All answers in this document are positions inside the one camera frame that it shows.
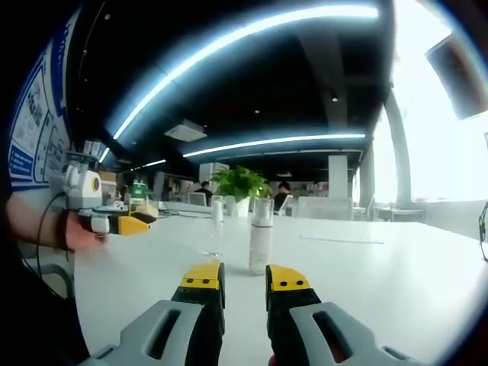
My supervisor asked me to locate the green box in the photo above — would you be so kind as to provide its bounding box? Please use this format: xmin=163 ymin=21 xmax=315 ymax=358
xmin=130 ymin=181 xmax=149 ymax=210

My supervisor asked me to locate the white paper sheet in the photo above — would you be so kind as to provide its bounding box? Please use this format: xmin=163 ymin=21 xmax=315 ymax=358
xmin=300 ymin=233 xmax=385 ymax=245

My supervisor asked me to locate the long ceiling light strip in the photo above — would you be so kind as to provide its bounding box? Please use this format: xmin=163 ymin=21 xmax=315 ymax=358
xmin=181 ymin=133 xmax=368 ymax=159
xmin=111 ymin=5 xmax=380 ymax=140

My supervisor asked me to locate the ceiling air conditioner unit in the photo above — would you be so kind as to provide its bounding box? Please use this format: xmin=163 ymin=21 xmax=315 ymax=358
xmin=164 ymin=118 xmax=208 ymax=143

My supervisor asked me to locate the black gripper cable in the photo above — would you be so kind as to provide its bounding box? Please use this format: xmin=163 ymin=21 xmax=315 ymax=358
xmin=34 ymin=191 xmax=69 ymax=299

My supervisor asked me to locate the green potted plant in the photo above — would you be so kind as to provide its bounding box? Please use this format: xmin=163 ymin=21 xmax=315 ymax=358
xmin=210 ymin=165 xmax=273 ymax=219

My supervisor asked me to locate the blue wall poster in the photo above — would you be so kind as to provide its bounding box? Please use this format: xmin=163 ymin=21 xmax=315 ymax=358
xmin=8 ymin=14 xmax=83 ymax=191

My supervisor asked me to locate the clear pump bottle cover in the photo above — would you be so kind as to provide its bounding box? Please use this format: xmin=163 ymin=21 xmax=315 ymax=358
xmin=253 ymin=197 xmax=275 ymax=231

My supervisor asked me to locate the white mesh chair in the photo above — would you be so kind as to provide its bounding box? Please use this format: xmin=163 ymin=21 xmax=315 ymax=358
xmin=296 ymin=195 xmax=355 ymax=222
xmin=186 ymin=191 xmax=209 ymax=207

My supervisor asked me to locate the white pump bottle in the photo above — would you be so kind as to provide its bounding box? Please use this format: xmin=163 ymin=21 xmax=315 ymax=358
xmin=248 ymin=223 xmax=274 ymax=274

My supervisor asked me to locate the person's left hand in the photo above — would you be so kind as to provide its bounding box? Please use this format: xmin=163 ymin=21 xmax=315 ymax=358
xmin=56 ymin=211 xmax=111 ymax=253

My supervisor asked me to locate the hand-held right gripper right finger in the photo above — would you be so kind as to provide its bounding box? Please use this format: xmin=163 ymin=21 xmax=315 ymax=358
xmin=265 ymin=264 xmax=424 ymax=366

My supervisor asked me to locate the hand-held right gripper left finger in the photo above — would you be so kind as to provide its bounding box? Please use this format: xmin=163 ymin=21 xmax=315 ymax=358
xmin=89 ymin=262 xmax=226 ymax=366

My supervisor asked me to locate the slim clear spray bottle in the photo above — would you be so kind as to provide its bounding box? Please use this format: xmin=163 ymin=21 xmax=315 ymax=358
xmin=207 ymin=194 xmax=226 ymax=258

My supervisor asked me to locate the hanging dark screen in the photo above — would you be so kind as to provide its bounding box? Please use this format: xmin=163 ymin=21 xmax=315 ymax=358
xmin=424 ymin=33 xmax=488 ymax=121

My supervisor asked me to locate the person's dark clothing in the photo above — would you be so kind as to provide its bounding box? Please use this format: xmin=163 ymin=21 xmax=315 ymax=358
xmin=0 ymin=239 xmax=92 ymax=366

